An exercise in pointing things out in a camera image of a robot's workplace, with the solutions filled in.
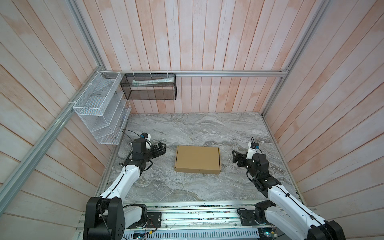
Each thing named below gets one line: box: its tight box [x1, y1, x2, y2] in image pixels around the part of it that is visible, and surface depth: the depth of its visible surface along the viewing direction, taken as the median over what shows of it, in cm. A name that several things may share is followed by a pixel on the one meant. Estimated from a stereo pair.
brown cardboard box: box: [174, 145, 221, 175], surface depth 90 cm
